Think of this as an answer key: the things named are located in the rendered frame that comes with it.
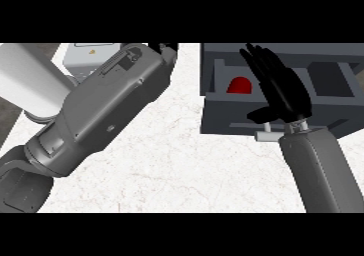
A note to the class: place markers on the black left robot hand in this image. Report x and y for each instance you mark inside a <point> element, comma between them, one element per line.
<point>165,46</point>

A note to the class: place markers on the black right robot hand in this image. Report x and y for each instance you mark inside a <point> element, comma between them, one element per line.
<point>283,86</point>

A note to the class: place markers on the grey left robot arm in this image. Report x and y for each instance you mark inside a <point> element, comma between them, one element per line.
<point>106,100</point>

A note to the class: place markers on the red can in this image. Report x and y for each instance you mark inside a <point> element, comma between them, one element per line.
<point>239,86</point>

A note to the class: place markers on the dark grey open drawer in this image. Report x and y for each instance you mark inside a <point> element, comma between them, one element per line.
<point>330,78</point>

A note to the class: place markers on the dark grey drawer front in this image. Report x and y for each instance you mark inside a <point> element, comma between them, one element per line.
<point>230,113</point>

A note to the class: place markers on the pale grey appliance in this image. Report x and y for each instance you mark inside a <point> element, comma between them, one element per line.
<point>84,60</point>

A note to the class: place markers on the white cylinder roll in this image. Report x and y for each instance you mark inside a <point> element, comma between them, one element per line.
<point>23,73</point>

